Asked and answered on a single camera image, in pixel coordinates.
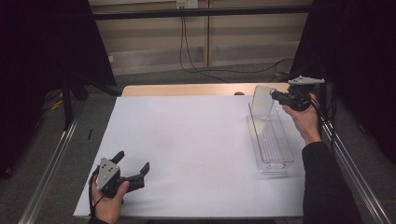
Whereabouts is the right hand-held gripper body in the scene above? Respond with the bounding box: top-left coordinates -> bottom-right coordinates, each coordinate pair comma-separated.
275,75 -> 326,113

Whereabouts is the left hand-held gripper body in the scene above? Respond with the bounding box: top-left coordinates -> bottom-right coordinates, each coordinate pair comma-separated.
95,157 -> 147,199

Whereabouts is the clear plastic storage box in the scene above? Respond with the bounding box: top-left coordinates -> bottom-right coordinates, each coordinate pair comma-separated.
245,101 -> 296,175

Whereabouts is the person's left hand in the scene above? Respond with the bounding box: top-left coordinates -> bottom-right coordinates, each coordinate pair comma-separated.
90,180 -> 132,224

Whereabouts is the person's right hand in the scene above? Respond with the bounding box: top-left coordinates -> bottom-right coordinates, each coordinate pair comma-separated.
281,92 -> 323,147

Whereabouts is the black metal stand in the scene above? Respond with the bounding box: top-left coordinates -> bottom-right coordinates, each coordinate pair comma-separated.
60,76 -> 77,132

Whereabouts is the black curtain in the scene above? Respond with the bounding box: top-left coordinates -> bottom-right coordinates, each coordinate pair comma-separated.
0,0 -> 117,180
290,0 -> 396,164

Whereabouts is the wooden table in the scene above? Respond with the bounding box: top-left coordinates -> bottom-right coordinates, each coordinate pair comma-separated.
120,82 -> 291,98

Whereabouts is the black horizontal bar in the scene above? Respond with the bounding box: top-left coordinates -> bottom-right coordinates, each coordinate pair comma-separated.
92,5 -> 313,21

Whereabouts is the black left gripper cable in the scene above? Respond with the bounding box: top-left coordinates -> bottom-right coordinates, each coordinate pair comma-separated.
88,173 -> 106,219

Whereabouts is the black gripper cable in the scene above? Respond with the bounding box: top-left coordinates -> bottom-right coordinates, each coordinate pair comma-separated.
88,173 -> 106,219
309,97 -> 327,138

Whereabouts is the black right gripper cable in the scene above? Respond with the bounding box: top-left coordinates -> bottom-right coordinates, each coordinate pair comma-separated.
309,97 -> 327,138

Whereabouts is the black cable on floor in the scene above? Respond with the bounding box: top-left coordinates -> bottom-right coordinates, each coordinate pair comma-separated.
183,17 -> 295,76

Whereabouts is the aluminium rail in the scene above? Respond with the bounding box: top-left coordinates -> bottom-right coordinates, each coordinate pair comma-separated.
318,92 -> 390,224
18,105 -> 86,224

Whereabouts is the yellow cable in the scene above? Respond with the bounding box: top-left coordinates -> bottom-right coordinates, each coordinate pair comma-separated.
43,89 -> 65,112

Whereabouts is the black hanging cable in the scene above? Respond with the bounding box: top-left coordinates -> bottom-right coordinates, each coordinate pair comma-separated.
178,15 -> 232,84

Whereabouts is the white wall socket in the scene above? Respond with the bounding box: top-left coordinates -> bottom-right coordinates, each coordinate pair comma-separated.
176,0 -> 200,9

